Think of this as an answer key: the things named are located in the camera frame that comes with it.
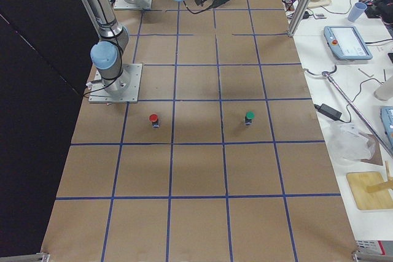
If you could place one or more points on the green push button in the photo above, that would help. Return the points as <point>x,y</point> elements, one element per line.
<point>248,118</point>

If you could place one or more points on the red push button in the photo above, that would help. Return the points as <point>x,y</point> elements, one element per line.
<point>154,119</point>

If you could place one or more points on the metal cane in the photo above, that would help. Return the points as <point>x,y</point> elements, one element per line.
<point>328,76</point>

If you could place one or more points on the teach pendant tablet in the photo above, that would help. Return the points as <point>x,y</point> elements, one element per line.
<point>346,43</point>

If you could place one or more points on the blue plastic cup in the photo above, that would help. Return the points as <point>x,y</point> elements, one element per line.
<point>357,10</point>

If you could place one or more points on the black power adapter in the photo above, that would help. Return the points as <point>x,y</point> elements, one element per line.
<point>328,111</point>

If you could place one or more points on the clear plastic bag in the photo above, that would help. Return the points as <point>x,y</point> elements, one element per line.
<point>347,144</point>

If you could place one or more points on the wooden cutting board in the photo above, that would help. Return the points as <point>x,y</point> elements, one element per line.
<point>370,190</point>

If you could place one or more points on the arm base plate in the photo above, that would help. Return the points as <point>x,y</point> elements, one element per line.
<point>124,89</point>
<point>132,4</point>

